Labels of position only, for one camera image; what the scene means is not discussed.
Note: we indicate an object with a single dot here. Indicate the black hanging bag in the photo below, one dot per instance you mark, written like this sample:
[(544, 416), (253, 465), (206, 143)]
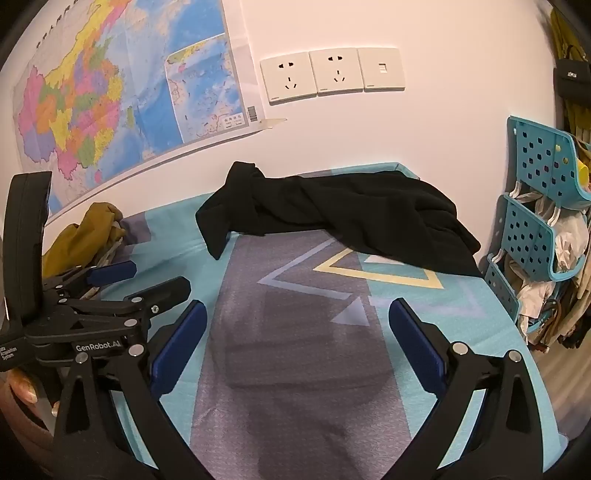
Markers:
[(571, 78)]

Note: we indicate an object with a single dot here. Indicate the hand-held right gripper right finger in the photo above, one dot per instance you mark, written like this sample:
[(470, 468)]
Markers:
[(415, 344)]

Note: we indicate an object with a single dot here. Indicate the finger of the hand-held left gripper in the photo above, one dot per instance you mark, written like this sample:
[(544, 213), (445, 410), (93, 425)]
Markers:
[(111, 273), (171, 290)]

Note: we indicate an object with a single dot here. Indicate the white crumpled cloth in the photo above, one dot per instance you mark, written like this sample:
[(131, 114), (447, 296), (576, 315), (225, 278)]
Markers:
[(570, 240), (535, 297)]

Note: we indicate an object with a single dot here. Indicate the beige hanging clothes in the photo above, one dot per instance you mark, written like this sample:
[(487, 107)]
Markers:
[(572, 314)]

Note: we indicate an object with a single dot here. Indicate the colourful wall map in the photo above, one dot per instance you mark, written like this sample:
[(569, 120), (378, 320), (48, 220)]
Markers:
[(138, 69)]

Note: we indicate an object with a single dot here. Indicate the white wall socket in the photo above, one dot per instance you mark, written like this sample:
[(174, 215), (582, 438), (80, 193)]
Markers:
[(337, 69), (288, 76)]

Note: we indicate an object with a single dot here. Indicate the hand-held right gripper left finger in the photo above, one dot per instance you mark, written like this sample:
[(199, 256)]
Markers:
[(182, 344)]

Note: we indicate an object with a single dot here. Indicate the clear tape strip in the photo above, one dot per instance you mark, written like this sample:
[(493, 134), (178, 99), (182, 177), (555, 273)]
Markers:
[(273, 123)]

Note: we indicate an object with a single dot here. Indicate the black garment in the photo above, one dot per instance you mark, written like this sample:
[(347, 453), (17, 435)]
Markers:
[(346, 212)]

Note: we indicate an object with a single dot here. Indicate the mustard yellow garment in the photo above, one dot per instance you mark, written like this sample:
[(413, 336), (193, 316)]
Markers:
[(78, 235)]

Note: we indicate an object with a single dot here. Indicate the yellow hanging garment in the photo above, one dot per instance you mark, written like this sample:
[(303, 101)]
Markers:
[(565, 37)]

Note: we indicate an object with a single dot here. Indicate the person's left forearm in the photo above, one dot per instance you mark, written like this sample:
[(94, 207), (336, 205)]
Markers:
[(21, 438)]

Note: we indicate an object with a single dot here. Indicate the printed teal grey bed sheet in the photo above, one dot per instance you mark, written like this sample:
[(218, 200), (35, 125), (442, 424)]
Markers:
[(300, 346)]

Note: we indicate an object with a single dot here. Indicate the person's left hand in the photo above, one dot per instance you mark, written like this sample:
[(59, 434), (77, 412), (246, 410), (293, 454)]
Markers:
[(23, 390)]

